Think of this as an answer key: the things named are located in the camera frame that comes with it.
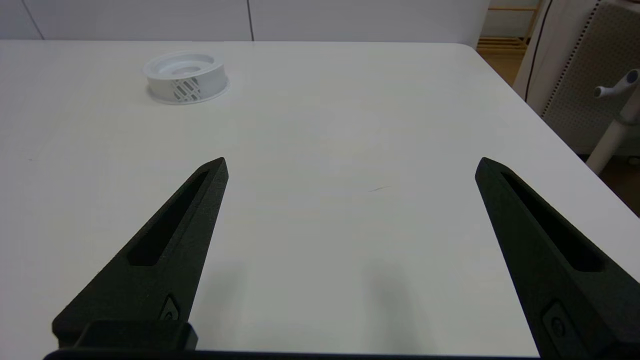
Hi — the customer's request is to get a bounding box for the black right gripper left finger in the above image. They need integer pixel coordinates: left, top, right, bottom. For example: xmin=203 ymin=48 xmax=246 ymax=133
xmin=52 ymin=157 xmax=230 ymax=349

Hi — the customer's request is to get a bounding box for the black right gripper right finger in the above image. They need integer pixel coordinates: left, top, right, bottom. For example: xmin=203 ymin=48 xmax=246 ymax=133
xmin=474 ymin=157 xmax=640 ymax=360

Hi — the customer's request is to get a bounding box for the white stand pole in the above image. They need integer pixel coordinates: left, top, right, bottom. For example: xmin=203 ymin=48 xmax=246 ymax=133
xmin=586 ymin=87 xmax=640 ymax=176

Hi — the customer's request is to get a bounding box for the white round holder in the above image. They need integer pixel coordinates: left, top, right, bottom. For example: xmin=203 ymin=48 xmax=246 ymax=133
xmin=142 ymin=50 xmax=230 ymax=105

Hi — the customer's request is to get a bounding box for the white pegboard panel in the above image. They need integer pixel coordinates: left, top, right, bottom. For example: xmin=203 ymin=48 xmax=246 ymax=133
xmin=542 ymin=0 xmax=640 ymax=156

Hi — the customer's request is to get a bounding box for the wooden shelf rack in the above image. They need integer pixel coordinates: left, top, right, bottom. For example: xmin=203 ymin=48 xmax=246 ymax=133
xmin=476 ymin=4 xmax=543 ymax=57

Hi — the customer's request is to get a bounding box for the white desk crank handle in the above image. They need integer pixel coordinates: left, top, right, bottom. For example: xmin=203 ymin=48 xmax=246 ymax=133
xmin=594 ymin=69 xmax=640 ymax=99

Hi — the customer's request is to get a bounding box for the thin black hanging cable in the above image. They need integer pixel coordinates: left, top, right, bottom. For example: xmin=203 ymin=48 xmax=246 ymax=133
xmin=524 ymin=0 xmax=554 ymax=103

